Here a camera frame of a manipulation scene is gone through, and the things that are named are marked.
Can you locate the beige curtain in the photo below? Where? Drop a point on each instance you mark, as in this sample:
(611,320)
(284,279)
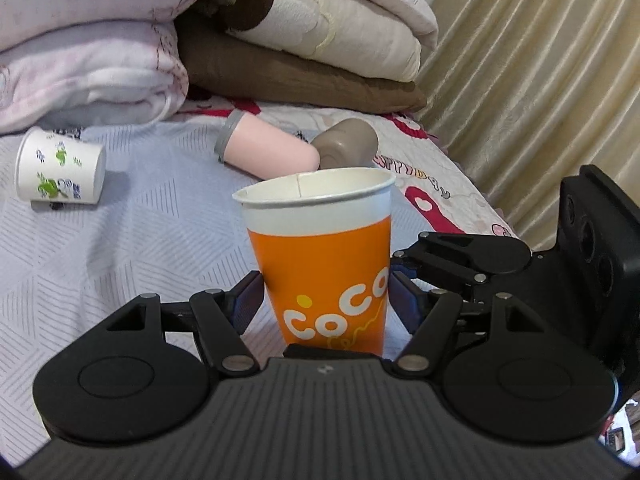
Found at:
(540,85)

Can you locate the orange paper cup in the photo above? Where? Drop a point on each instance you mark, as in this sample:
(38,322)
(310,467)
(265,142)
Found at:
(320,260)

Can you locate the cream folded quilt brown patches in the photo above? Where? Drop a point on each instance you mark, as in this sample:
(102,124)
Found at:
(350,25)

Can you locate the brown cup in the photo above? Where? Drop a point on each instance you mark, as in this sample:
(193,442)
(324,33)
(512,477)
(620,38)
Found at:
(346,141)

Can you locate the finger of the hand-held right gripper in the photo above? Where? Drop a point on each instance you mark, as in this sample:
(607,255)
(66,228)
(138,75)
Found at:
(450,259)

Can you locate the pale grey striped bedsheet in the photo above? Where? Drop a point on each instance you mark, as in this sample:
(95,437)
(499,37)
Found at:
(150,245)

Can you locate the brown pillow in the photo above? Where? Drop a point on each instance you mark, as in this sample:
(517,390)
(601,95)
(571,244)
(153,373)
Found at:
(280,76)

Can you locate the white blanket red hearts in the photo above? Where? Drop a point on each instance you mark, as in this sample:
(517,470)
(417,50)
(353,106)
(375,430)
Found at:
(450,195)

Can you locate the white paper cup green print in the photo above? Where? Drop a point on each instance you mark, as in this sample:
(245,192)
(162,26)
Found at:
(60,165)

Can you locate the pink white folded quilt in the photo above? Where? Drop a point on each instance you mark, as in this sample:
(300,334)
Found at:
(85,70)

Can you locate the pink cup grey rim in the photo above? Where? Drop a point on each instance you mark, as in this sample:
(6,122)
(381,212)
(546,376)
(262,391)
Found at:
(270,147)

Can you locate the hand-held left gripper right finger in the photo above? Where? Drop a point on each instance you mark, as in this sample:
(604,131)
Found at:
(404,301)

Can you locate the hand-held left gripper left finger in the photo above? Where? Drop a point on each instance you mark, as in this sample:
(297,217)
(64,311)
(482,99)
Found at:
(248,296)

